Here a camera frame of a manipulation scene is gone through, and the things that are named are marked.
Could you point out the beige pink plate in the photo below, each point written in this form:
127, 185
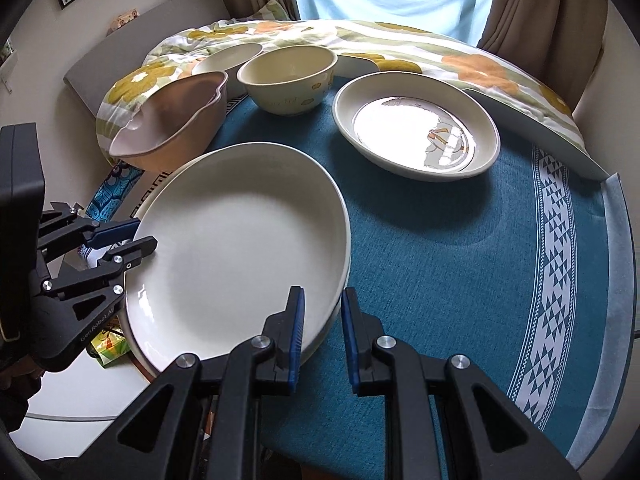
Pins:
170, 125

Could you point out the cream bowl with printed side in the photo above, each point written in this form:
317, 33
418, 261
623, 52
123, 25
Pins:
285, 95

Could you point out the floral blanket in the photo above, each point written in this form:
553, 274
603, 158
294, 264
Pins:
400, 40

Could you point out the plain white bowl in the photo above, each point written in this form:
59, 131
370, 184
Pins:
225, 57

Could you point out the green packet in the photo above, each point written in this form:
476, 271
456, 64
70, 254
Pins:
110, 350

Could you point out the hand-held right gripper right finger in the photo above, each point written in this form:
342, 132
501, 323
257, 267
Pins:
350, 332

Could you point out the grey cushion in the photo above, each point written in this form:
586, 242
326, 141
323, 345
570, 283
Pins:
150, 30

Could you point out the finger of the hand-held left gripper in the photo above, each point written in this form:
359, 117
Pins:
137, 252
117, 230

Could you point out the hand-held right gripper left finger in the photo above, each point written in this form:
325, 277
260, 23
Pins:
296, 322

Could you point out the large white plate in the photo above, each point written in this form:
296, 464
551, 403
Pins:
235, 240
326, 325

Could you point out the cream plate with duck print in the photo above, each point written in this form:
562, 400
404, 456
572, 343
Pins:
352, 107

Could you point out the teal patterned tablecloth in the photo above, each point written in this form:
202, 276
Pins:
450, 260

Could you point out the green patterned pillow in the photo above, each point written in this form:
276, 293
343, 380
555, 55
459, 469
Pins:
272, 10

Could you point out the small floral box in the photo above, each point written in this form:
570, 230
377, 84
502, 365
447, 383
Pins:
125, 17

